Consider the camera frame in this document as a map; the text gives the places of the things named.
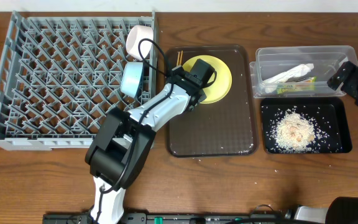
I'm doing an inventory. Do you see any yellow plate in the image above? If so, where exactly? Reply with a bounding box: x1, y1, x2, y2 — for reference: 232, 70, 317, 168
182, 55, 232, 104

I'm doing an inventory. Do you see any wooden chopstick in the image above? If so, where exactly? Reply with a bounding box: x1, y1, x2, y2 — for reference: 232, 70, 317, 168
176, 52, 180, 66
178, 51, 183, 65

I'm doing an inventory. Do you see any green orange snack wrapper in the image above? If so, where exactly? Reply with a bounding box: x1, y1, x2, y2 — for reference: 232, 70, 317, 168
276, 77, 316, 94

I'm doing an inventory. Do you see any white napkin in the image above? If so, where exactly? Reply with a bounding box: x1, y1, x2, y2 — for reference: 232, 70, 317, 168
262, 63, 314, 94

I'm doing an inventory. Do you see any light blue bowl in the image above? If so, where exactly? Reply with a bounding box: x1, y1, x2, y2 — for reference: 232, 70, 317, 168
120, 62, 144, 98

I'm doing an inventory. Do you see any pink white bowl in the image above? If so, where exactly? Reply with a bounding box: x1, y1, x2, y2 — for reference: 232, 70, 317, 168
126, 25, 154, 61

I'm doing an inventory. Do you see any rice food waste pile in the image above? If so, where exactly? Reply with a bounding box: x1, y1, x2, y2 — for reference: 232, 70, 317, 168
267, 106, 329, 154

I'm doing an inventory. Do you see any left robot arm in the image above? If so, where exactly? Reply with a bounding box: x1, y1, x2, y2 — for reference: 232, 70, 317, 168
85, 59, 218, 223

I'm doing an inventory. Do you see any clear plastic waste bin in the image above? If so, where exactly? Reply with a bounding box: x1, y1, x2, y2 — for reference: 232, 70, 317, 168
249, 45, 358, 98

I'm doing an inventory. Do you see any black waste tray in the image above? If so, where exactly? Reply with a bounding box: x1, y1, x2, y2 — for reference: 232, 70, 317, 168
260, 97, 352, 154

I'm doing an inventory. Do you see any dark brown serving tray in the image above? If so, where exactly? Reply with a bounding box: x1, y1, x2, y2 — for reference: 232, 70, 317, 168
166, 45, 259, 157

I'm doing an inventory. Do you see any grey plastic dish rack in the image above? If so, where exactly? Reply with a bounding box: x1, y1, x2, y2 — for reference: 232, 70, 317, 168
0, 12, 158, 151

